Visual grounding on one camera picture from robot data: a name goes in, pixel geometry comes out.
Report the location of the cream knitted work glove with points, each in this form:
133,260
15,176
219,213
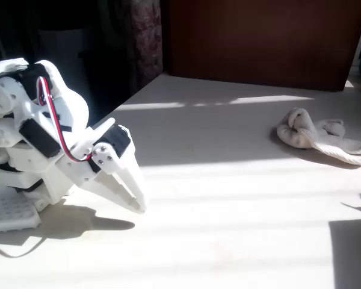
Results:
304,132

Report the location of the dark brown wooden cabinet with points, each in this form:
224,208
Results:
258,39

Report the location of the white perforated base plate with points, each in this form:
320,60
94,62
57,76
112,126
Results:
9,213

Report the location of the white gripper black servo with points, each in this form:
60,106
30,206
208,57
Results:
106,156

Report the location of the dark floral curtain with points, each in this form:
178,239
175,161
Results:
147,39

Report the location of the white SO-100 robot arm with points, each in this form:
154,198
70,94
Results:
69,105

